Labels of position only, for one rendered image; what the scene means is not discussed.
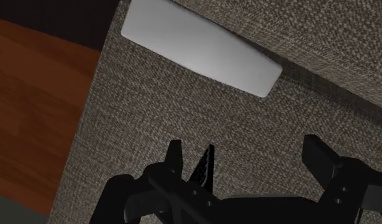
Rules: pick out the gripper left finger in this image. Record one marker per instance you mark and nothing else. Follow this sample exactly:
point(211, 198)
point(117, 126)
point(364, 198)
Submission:
point(166, 189)

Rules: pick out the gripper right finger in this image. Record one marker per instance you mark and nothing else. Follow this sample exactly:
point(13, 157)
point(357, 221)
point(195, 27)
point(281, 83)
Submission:
point(333, 173)

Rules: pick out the grey-brown woven fabric sofa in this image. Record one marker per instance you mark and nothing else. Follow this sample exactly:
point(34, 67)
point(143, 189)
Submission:
point(178, 118)

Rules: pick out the white oblong cushion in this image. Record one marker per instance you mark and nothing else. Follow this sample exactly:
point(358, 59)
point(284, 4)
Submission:
point(203, 49)

